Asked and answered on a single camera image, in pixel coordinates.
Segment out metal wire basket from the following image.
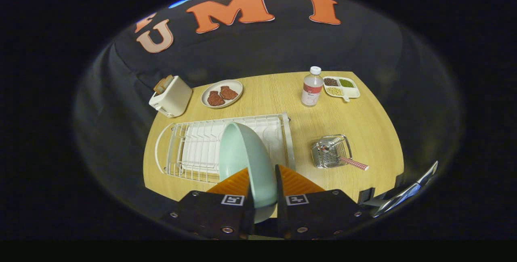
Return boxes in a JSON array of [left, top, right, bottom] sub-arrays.
[[311, 134, 353, 170]]

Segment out mint green plate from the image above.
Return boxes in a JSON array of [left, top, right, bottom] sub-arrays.
[[219, 122, 278, 224]]

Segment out bread slices in toaster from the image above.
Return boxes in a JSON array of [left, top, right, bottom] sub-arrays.
[[153, 75, 174, 95]]

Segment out white ribbed drain tray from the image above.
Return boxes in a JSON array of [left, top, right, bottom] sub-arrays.
[[181, 117, 287, 174]]

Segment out white divided tray with beans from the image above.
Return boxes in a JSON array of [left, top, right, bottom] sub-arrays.
[[322, 76, 361, 103]]

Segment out white toaster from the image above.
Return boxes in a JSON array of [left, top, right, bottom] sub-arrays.
[[149, 75, 193, 118]]

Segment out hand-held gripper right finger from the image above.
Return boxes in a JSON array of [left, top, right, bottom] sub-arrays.
[[275, 164, 374, 241]]

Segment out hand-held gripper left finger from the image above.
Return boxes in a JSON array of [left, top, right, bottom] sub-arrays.
[[161, 167, 256, 241]]

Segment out clear plastic bottle white cap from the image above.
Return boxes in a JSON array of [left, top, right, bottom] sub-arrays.
[[301, 66, 324, 107]]

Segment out brown meat patty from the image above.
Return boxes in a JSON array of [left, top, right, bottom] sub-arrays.
[[207, 90, 225, 107], [219, 86, 239, 101]]

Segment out spoon with red checked handle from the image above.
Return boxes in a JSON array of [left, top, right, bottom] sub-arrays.
[[317, 143, 370, 172]]

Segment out white wire dish rack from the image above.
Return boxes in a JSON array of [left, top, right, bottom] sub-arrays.
[[155, 112, 296, 184]]

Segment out beige plate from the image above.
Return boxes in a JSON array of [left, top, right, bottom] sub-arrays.
[[201, 79, 244, 109]]

